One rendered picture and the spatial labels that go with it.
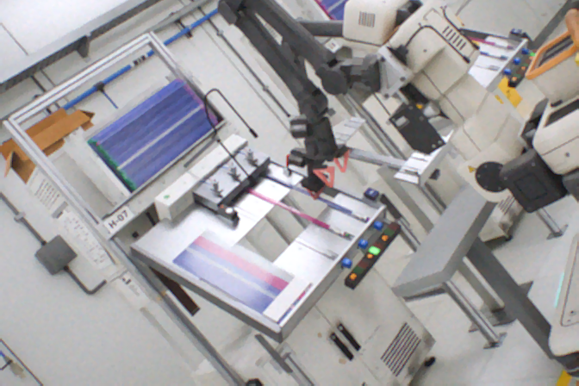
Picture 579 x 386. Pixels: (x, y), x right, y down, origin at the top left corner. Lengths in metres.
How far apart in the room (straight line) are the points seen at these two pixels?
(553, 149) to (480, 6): 5.40
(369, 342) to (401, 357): 0.17
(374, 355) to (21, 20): 3.04
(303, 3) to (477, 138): 1.74
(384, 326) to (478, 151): 1.12
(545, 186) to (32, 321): 2.92
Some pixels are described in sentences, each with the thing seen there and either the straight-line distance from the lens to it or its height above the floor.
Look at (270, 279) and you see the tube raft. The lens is 2.34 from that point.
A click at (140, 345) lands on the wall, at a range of 4.09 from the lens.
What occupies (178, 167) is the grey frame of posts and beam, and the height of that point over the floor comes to 1.35.
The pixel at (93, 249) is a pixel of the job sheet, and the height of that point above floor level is 1.32.
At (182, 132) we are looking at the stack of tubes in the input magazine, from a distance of 2.77.
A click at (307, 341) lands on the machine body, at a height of 0.52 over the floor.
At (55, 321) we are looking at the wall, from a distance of 3.99.
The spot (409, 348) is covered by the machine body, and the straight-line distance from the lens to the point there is 2.93.
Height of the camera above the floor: 1.28
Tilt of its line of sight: 5 degrees down
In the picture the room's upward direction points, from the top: 40 degrees counter-clockwise
